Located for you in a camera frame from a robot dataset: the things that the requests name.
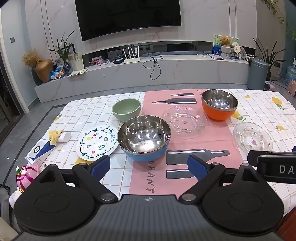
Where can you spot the pink photo card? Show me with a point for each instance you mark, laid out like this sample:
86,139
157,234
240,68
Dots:
97,60

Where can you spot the flat white device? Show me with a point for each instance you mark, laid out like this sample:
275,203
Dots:
215,56

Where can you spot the black set-top box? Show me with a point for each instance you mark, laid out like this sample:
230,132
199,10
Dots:
118,61

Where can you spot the green leafy potted plant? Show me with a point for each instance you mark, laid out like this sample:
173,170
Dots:
62,48

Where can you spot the blue glass vase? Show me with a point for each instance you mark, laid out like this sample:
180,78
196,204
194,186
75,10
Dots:
67,68

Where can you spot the white router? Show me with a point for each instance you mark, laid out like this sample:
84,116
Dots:
131,60

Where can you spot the white fruit print plate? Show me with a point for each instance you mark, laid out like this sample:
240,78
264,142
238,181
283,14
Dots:
96,144

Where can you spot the grey pedal trash bin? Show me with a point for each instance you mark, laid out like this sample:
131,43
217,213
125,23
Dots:
257,74

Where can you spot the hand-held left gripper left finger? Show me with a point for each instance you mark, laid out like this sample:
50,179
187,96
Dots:
100,166

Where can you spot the round white hand fan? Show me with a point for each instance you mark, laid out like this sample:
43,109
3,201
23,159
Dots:
235,46

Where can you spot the small pink floor item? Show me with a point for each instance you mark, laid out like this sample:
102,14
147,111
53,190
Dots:
269,85

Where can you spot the pink round object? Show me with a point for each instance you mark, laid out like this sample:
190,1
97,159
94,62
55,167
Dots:
292,88

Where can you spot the marble television console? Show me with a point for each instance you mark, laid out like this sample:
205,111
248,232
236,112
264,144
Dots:
185,74

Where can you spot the clear flowered glass plate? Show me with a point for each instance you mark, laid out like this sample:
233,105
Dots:
183,121
252,138

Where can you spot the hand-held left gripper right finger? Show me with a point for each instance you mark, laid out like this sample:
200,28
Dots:
197,166

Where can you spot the checked lemon print tablecloth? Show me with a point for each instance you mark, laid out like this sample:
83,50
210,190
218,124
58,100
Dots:
261,109

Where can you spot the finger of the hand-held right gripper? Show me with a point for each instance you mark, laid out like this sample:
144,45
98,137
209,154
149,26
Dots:
252,158

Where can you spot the white cup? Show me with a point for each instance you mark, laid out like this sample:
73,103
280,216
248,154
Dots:
65,137

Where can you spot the hanging green vines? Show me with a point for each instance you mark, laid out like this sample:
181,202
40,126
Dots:
289,23

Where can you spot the brown teddy bear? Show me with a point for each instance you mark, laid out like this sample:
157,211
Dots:
225,41

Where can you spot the blue snack bags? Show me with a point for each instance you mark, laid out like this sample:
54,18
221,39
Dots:
56,74

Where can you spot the blue water jug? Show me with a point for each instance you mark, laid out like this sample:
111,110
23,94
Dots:
291,74

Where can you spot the loose papers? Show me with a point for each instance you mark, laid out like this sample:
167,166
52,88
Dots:
78,72

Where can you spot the white and blue box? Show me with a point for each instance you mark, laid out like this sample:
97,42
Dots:
38,151

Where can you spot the orange steel bowl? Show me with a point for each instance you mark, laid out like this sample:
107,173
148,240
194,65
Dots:
218,109

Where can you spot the pink bottle print table runner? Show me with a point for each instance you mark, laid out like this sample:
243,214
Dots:
152,176

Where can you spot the pink teapot ornament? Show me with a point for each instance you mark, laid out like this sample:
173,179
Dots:
25,178

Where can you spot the tall spiky potted plant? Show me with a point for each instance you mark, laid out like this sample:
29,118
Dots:
270,55

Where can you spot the blue steel bowl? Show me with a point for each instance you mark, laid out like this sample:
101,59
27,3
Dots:
143,139

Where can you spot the dried flower bunch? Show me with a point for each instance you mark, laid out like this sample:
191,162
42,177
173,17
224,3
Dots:
31,58

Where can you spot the black television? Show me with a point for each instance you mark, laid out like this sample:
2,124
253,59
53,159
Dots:
127,16

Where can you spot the gold vase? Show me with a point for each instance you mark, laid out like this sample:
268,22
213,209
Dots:
44,70

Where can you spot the green picture card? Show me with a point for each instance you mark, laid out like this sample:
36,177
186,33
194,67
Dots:
217,46

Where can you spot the green ceramic bowl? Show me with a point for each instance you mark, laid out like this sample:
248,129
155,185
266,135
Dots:
126,110

